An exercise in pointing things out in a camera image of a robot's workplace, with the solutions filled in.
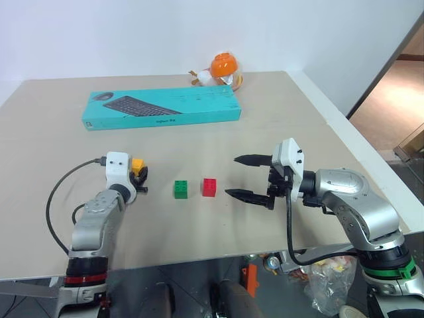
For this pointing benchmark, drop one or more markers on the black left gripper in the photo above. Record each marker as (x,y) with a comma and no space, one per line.
(136,181)

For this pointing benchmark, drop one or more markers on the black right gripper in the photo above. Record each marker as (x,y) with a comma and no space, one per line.
(277,182)

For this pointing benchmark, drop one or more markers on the yellow toy cube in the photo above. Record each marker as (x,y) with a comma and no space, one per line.
(138,164)

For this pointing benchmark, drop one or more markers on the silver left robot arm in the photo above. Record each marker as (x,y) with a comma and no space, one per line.
(94,215)

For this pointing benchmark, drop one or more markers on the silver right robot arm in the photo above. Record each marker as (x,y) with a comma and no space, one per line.
(364,212)

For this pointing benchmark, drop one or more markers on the green toy cube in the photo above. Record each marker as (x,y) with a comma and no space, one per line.
(181,189)

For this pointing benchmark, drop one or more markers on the red toy cube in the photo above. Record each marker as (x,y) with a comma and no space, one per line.
(209,187)

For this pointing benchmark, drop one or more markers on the teal keyboard box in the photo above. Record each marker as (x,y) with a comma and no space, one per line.
(165,107)

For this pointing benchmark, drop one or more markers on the orange plastic part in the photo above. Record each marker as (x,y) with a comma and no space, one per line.
(250,280)

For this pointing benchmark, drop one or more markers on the clear bag with white items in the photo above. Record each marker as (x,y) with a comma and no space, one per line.
(207,77)

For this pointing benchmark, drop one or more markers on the orange plastic bowl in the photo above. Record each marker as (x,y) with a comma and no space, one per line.
(224,64)

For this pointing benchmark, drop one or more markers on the clear plastic bag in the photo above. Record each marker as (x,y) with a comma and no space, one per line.
(328,285)

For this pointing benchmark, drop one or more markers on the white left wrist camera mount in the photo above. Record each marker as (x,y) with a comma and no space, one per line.
(116,170)

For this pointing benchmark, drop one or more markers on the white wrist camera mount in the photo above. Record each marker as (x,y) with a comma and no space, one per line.
(116,170)
(291,159)

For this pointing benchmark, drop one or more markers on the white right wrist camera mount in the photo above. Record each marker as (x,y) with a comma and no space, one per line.
(291,159)

